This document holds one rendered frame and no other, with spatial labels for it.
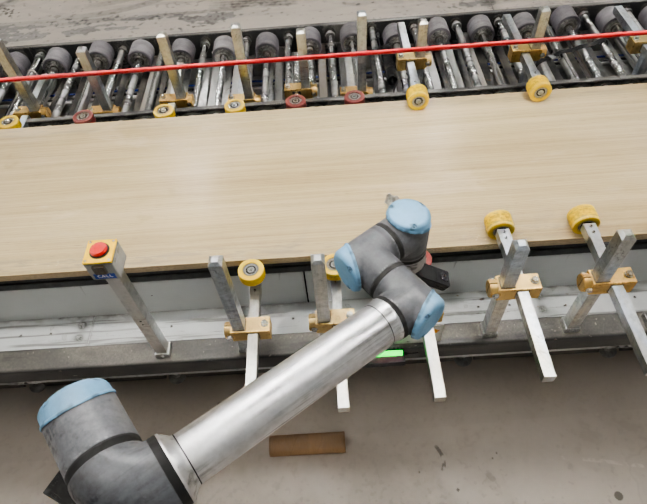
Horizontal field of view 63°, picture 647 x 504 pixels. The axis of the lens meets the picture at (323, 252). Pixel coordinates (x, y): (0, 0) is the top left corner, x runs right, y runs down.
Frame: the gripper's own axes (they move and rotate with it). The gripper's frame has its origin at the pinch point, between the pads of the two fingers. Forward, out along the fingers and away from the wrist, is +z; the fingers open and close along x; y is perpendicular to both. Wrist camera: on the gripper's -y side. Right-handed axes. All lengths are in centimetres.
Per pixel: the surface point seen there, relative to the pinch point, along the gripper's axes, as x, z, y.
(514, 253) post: -6.4, -11.2, -26.2
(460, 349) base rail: -3.8, 34.1, -19.3
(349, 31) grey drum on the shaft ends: -158, 16, 4
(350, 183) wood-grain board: -56, 11, 11
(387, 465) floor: 11, 101, 3
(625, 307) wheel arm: 2, 5, -56
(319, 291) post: -6.1, -0.4, 22.3
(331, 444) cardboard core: 4, 93, 24
